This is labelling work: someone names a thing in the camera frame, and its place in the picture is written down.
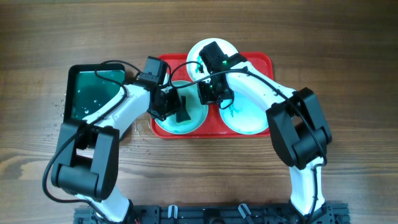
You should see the mint plate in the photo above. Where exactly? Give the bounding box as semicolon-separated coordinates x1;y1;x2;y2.
219;92;269;135
154;85;208;135

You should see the green sponge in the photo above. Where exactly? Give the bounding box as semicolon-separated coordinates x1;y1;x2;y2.
175;96;191;123

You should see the white plate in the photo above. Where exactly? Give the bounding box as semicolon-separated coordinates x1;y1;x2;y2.
186;38;238;81

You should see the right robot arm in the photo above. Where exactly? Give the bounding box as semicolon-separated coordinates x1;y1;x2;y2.
196;60;332;223

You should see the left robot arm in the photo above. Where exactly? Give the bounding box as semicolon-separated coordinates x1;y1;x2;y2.
42;84;187;223

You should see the red plastic tray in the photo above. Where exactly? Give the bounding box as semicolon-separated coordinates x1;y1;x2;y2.
150;52;274;139

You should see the black water basin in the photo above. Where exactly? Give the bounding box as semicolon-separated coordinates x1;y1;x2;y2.
59;63;125;139

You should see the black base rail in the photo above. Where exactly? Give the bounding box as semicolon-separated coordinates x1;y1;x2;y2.
73;203;351;224

